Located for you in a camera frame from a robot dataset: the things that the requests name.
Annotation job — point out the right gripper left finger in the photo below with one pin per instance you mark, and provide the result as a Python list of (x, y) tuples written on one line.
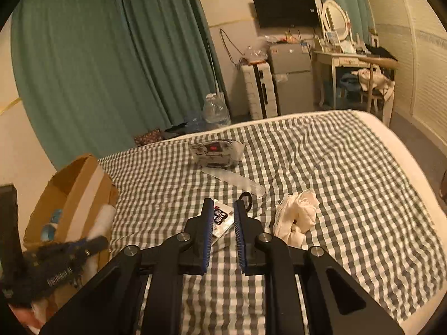
[(140, 291)]

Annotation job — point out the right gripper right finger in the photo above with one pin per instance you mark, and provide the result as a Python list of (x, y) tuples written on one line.
[(305, 291)]

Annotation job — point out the translucent white comb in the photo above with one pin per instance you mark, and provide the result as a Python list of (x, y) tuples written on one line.
[(236, 180)]

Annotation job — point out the clear zip pouch red label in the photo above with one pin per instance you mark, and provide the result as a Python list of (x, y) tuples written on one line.
[(220, 153)]

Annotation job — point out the person's left hand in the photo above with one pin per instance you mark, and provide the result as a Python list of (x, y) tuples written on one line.
[(27, 318)]

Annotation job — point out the white crumpled cloth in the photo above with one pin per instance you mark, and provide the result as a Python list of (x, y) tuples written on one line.
[(295, 216)]

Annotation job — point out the brown cardboard box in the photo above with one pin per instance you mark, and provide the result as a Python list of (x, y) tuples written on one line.
[(78, 202)]

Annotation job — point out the small card packet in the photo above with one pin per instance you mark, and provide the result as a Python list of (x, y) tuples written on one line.
[(223, 219)]

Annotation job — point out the checkered bed sheet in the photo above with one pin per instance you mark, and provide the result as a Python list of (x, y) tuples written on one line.
[(374, 209)]

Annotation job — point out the brown patterned bag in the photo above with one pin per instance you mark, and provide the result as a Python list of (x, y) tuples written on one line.
[(149, 137)]

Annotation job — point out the clear water bottle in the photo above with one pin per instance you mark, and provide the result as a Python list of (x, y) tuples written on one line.
[(215, 112)]

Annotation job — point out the white ribbed suitcase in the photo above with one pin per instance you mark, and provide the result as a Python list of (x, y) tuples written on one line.
[(260, 91)]

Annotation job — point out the wooden chair with clothes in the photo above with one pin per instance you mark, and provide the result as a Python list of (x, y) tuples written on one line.
[(376, 86)]

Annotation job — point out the green curtain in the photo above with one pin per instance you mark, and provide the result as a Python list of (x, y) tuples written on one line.
[(94, 74)]

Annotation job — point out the grey mini fridge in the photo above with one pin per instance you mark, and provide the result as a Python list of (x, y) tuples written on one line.
[(292, 71)]

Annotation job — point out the white dressing table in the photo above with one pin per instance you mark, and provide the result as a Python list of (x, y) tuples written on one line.
[(332, 61)]

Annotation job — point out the white round mirror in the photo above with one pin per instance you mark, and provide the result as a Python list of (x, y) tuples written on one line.
[(335, 20)]

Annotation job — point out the black wall television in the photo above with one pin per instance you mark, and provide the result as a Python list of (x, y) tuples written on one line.
[(286, 13)]

